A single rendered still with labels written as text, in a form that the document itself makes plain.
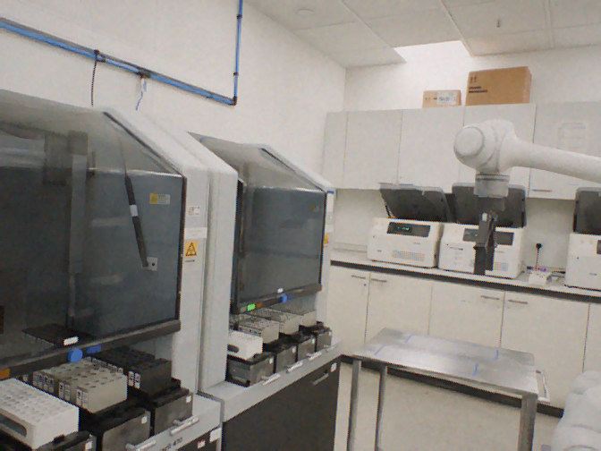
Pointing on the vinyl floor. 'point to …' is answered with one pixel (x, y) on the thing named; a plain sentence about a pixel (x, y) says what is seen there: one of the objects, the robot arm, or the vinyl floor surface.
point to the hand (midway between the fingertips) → (483, 268)
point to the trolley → (434, 353)
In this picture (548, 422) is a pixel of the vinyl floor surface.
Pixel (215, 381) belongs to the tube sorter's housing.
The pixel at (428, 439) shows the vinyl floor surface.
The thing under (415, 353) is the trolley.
